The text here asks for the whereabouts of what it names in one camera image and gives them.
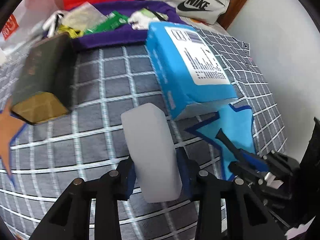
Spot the white lint roller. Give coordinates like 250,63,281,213
121,103,182,203

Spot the blue tissue box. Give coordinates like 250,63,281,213
146,22,238,120

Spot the dark green tea box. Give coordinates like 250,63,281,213
11,33,76,125

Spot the yellow black pouch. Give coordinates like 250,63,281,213
57,25,84,39

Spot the green wet wipe pack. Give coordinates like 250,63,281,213
84,11,129,35

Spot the small flower print packet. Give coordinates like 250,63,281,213
127,8,169,30

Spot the white cloth glove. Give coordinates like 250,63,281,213
42,10,67,38

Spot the grey checked star bedsheet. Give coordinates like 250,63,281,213
1,28,287,239

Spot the purple towel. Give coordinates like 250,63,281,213
72,1,185,50

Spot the white Miniso plastic bag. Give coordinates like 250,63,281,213
1,0,58,64

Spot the brown wooden door frame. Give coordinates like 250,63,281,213
217,0,247,30

